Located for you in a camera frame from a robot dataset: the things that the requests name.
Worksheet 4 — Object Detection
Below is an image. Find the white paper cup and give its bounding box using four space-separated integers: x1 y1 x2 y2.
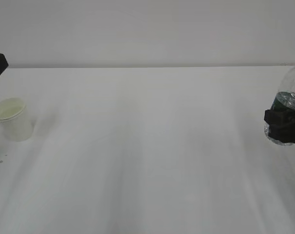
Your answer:
0 97 33 142

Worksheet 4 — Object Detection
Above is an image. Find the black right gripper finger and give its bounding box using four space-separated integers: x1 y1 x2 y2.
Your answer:
264 109 295 144

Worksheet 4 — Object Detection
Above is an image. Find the clear water bottle green label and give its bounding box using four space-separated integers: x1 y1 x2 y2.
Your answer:
264 65 295 146

